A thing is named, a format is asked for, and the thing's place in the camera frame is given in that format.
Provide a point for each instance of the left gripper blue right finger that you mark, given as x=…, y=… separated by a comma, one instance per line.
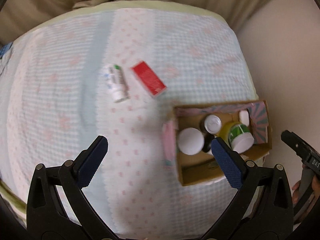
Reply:
x=262, y=207

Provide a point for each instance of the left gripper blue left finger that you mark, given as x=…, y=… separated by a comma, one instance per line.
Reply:
x=57, y=208

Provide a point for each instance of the green label white jar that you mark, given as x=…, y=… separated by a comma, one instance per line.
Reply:
x=239, y=138

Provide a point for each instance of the yellow clear tape roll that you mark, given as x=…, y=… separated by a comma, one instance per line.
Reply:
x=225, y=130

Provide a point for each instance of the white round lid jar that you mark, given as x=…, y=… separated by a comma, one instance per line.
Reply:
x=190, y=141

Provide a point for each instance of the grey jar white lid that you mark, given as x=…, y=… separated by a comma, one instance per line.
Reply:
x=211, y=124

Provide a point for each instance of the person's right hand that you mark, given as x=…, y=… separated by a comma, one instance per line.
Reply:
x=313, y=198

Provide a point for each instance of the open cardboard box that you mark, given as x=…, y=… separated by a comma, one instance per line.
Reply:
x=208, y=142

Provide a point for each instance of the white bottle green cap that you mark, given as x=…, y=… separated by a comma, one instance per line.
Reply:
x=115, y=81

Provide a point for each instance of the floral checked blue bedsheet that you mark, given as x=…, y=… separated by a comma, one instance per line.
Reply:
x=112, y=104

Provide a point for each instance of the green mattress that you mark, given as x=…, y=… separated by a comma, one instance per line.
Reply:
x=150, y=7

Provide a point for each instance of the red and white box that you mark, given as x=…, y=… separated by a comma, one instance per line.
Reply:
x=148, y=79

